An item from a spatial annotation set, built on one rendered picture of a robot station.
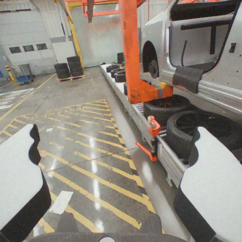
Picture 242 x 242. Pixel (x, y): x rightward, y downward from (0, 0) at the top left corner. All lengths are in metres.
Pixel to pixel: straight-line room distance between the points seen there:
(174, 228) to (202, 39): 2.22
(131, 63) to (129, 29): 0.36
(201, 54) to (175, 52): 0.40
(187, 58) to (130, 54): 0.84
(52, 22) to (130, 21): 10.92
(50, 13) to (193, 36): 11.18
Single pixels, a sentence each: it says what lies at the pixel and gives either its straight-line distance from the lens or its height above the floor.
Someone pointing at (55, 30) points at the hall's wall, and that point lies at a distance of 12.47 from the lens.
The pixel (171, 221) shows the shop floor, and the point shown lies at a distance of 1.42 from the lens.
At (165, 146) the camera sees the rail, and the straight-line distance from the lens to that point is 1.39.
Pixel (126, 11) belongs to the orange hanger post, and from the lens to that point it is 1.85.
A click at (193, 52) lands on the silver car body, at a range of 2.32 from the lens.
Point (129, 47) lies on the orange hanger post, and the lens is 1.82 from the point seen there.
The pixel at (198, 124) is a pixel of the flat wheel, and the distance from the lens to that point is 1.66.
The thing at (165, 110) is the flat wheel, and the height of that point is 0.50.
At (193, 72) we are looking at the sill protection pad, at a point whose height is 0.97.
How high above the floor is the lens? 1.29
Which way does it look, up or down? 30 degrees down
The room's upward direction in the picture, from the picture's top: 8 degrees counter-clockwise
